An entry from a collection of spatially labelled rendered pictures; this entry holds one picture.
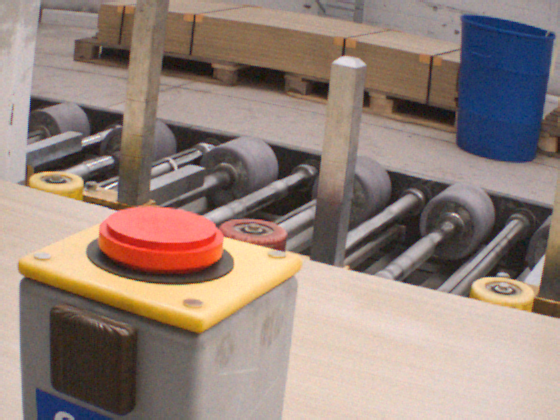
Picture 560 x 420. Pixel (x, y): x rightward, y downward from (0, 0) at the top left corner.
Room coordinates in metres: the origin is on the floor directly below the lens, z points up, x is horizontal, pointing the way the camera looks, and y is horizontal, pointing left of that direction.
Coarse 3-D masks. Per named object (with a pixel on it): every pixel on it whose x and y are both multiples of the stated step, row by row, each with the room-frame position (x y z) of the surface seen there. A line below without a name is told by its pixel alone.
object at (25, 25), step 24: (0, 0) 1.56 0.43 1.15; (24, 0) 1.54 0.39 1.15; (0, 24) 1.56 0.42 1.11; (24, 24) 1.55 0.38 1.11; (0, 48) 1.55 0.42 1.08; (24, 48) 1.56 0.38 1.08; (0, 72) 1.55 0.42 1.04; (24, 72) 1.56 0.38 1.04; (0, 96) 1.55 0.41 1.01; (24, 96) 1.57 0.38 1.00; (0, 120) 1.55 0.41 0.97; (24, 120) 1.57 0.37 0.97; (0, 144) 1.55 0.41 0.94; (24, 144) 1.58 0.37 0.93; (0, 168) 1.55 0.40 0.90; (24, 168) 1.58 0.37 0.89
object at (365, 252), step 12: (96, 156) 2.24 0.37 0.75; (192, 204) 2.00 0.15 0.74; (204, 204) 2.00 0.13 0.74; (312, 228) 1.93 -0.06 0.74; (396, 228) 1.99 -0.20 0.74; (288, 240) 1.86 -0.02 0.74; (300, 240) 1.86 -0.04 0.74; (384, 240) 1.93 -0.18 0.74; (360, 252) 1.83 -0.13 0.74; (372, 252) 1.88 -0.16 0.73; (480, 252) 1.90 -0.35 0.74; (348, 264) 1.78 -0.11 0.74; (504, 264) 1.90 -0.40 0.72
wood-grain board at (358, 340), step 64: (0, 192) 1.43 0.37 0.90; (0, 256) 1.19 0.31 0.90; (0, 320) 1.01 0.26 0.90; (320, 320) 1.12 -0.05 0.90; (384, 320) 1.14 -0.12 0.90; (448, 320) 1.15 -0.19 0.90; (512, 320) 1.17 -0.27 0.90; (0, 384) 0.87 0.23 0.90; (320, 384) 0.97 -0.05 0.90; (384, 384) 0.98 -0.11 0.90; (448, 384) 0.98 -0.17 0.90; (512, 384) 0.99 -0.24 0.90
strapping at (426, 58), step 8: (120, 8) 7.23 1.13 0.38; (128, 8) 7.21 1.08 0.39; (192, 16) 7.00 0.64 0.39; (200, 16) 6.98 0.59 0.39; (120, 32) 7.22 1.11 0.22; (192, 32) 6.99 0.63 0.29; (376, 32) 7.02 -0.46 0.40; (400, 32) 7.20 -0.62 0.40; (120, 40) 7.22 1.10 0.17; (192, 40) 6.99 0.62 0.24; (336, 40) 6.60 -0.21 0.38; (344, 40) 6.58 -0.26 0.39; (352, 40) 6.56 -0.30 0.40; (192, 48) 6.99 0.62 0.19; (344, 48) 6.58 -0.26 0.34; (424, 56) 6.37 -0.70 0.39; (432, 56) 6.35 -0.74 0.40; (432, 64) 6.35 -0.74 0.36
